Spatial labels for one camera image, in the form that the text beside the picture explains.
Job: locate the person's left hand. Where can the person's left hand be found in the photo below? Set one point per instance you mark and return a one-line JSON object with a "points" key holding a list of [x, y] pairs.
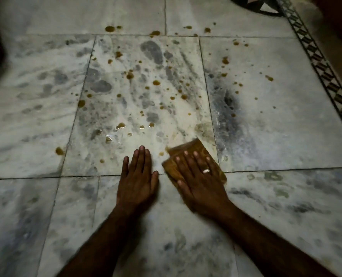
{"points": [[136, 187]]}

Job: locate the person's right hand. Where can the person's right hand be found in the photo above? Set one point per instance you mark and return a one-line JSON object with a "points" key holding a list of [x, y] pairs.
{"points": [[205, 193]]}

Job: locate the yellow-brown patterned cloth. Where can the yellow-brown patterned cloth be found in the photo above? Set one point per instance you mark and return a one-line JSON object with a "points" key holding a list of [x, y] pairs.
{"points": [[192, 146]]}

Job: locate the person's left forearm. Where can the person's left forearm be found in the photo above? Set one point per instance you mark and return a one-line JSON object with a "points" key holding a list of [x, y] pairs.
{"points": [[101, 245]]}

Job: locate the person's right forearm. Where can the person's right forearm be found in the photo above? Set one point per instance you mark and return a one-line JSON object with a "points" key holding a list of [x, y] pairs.
{"points": [[260, 245]]}

